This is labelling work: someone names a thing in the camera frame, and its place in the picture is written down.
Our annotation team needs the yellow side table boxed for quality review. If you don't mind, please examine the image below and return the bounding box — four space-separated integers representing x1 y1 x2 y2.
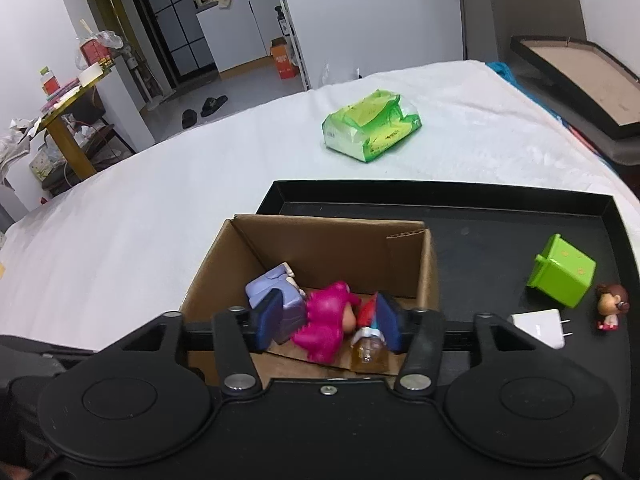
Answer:
36 61 114 181

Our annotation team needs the grey chair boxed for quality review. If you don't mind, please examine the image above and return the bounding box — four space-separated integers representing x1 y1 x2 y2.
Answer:
461 0 639 171

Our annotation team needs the orange carton on floor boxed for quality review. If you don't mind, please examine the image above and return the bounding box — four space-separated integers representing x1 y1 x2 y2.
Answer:
270 37 298 79

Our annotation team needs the green square tin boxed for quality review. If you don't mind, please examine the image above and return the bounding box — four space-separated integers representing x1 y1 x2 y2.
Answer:
526 233 597 308

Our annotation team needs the lilac cube toy figure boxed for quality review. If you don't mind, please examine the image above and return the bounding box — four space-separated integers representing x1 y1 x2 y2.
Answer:
245 262 306 344

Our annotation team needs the white charger plug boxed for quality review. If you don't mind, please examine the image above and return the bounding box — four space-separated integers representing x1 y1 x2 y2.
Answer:
509 309 573 350

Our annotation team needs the brown cardboard box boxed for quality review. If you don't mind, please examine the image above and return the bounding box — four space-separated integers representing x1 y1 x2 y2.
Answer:
178 212 442 388

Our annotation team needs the green tissue pack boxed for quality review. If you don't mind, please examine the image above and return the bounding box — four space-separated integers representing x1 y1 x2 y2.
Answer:
322 90 422 162

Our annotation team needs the black shallow tray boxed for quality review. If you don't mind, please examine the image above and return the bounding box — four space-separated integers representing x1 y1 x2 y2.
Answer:
257 180 639 479

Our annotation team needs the red-haired figure with jar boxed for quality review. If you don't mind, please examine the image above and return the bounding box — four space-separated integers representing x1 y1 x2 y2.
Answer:
349 292 397 376

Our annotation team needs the brown-haired girl figurine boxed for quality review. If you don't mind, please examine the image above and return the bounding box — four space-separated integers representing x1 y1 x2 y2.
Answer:
596 284 630 332

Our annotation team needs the white table cloth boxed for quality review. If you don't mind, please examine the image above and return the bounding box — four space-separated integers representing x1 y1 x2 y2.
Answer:
1 61 639 350

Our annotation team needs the magenta dinosaur figure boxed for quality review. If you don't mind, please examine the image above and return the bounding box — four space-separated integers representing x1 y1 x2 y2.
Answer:
292 281 361 365

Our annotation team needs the black slipper pair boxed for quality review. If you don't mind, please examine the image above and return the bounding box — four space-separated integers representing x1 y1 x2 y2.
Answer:
181 94 228 129

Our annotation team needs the black picture frame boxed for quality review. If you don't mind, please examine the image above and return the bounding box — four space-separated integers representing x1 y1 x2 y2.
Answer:
510 36 639 140

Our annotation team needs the white kitchen cabinet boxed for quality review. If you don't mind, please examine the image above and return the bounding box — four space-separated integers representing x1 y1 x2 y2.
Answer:
196 0 283 73

